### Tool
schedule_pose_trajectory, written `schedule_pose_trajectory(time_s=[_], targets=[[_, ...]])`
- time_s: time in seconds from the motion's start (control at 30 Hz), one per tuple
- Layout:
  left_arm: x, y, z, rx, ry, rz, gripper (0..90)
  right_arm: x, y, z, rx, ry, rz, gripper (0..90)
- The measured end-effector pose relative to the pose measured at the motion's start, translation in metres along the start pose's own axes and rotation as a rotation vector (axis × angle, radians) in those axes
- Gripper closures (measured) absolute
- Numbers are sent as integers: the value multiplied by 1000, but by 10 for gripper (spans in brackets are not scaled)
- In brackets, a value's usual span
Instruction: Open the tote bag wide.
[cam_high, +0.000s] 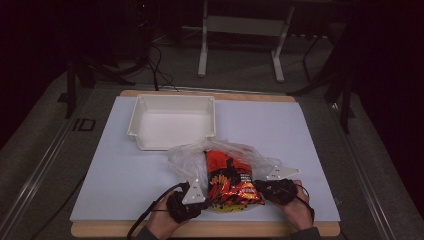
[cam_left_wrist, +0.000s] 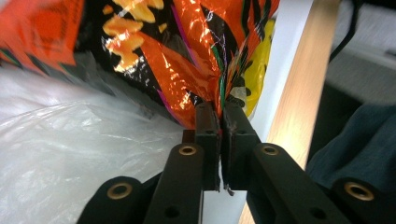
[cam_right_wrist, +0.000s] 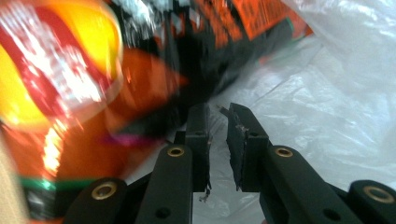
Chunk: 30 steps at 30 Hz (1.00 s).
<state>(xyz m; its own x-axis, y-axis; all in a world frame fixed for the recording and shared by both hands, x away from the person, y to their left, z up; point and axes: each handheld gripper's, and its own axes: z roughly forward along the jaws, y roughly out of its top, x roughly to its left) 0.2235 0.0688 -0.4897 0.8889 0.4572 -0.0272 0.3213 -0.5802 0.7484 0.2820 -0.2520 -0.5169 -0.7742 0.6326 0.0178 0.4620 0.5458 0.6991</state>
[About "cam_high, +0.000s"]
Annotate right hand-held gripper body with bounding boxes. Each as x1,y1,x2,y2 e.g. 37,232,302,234
254,165,303,206

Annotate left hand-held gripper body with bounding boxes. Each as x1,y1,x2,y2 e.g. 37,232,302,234
166,178,208,225

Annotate white metal stand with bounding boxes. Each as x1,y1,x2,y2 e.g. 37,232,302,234
197,0,296,84

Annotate person's right hand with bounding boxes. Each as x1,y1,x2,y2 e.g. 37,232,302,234
277,179,315,232

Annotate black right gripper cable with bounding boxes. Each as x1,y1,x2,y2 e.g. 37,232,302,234
294,184,316,222

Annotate black tripod stand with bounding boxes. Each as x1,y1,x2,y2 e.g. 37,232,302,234
65,0,162,120

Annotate white table mat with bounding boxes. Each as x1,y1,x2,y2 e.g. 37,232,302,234
69,95,342,223

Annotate dark metal stand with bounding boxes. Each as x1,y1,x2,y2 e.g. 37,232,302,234
289,18,357,135

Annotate clear plastic bag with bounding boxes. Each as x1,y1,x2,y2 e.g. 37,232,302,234
166,139,282,214

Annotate red orange snack bag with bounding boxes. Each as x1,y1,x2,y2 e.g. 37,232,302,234
204,149,266,213

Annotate white plastic tray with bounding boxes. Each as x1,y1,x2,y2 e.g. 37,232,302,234
126,93,217,152

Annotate person's left hand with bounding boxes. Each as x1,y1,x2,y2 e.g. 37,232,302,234
146,195,188,239

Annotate black floor cables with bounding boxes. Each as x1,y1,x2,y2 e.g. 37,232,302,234
145,42,179,92

